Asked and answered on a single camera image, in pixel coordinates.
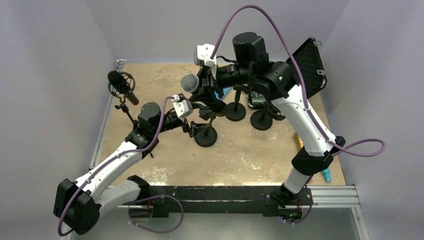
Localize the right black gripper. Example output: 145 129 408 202
189 62 254 104

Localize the black round-base mic stand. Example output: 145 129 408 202
225 85 251 122

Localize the black stand with shock mount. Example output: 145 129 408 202
250 104 286 131

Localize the black tripod shock-mount stand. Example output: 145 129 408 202
107 72 155 159

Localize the black condenser microphone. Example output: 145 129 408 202
107 70 140 106

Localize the gold handheld microphone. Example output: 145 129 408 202
294 132 304 150

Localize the blue handheld microphone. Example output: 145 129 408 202
321 168 332 183

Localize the black silver-grille microphone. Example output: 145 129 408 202
180 73 200 93

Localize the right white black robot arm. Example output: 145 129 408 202
180 32 344 204

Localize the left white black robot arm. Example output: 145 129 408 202
53 97 212 237

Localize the blue studded baseplate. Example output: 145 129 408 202
214 87 233 100

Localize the black poker chip case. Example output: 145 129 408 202
246 37 328 110

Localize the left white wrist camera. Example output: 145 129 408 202
172 93 194 121

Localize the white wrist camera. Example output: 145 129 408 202
172 93 194 121
193 43 218 71

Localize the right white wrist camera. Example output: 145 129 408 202
193 43 218 71

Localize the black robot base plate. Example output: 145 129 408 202
116 174 316 220

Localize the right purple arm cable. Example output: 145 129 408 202
209 4 387 183

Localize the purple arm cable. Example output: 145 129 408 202
209 4 387 183
57 96 176 237

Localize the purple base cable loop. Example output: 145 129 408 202
127 194 185 234

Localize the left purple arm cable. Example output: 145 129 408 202
57 96 176 237

